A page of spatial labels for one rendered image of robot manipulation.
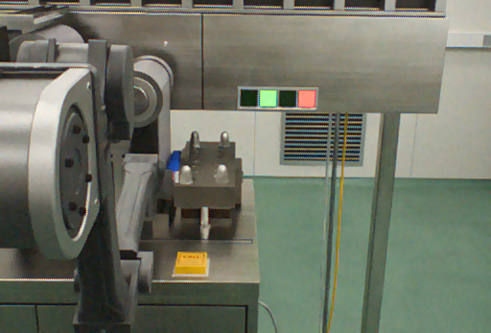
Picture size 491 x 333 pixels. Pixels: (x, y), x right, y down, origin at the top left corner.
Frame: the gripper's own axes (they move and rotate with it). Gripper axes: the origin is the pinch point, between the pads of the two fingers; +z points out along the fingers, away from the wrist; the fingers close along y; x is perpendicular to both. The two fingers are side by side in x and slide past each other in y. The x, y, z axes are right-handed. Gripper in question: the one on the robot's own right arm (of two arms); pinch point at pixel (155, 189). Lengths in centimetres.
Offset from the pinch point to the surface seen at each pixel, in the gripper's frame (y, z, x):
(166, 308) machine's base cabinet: 4.2, -0.6, -28.3
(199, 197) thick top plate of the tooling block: 10.6, 8.3, -0.2
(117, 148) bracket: -10.0, -0.8, 10.3
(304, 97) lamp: 41, 28, 35
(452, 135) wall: 179, 268, 95
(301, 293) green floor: 54, 160, -21
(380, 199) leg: 72, 64, 10
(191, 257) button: 9.8, -3.7, -16.7
